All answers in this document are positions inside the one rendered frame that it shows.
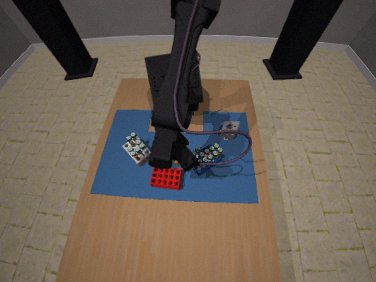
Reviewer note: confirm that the red tube rack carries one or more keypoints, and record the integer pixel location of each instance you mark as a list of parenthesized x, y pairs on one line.
[(170, 176)]

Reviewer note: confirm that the white tube cap with printed label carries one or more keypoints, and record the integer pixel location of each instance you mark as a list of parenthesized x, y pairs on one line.
[(197, 150)]

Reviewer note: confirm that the blue bench mat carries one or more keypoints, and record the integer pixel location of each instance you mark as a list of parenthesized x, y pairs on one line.
[(119, 175)]

